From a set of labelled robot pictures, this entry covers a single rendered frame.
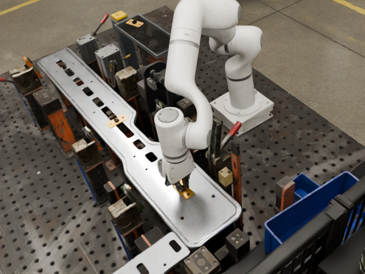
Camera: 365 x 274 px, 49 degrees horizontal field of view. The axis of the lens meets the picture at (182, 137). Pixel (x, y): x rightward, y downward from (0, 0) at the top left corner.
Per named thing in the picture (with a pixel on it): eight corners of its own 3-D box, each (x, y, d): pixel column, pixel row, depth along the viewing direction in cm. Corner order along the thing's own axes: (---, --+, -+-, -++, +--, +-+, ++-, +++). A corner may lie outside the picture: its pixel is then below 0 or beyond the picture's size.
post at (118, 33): (128, 87, 229) (109, 18, 198) (139, 81, 232) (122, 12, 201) (135, 93, 225) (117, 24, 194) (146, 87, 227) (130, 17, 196)
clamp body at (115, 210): (123, 256, 156) (98, 206, 131) (148, 238, 160) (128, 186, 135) (134, 273, 150) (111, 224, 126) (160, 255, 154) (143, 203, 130)
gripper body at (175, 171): (181, 137, 127) (186, 160, 135) (155, 153, 124) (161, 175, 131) (196, 149, 122) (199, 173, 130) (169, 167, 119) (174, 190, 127)
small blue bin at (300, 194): (283, 198, 165) (284, 185, 159) (300, 185, 168) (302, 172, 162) (303, 215, 158) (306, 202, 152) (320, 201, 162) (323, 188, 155)
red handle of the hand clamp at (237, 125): (206, 154, 138) (234, 118, 136) (209, 156, 140) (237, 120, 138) (214, 161, 135) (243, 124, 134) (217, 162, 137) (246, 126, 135)
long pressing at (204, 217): (30, 64, 206) (29, 62, 205) (69, 46, 214) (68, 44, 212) (192, 254, 121) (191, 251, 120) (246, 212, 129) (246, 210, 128)
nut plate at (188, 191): (171, 185, 139) (170, 182, 138) (180, 179, 140) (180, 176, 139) (186, 199, 134) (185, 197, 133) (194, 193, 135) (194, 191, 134)
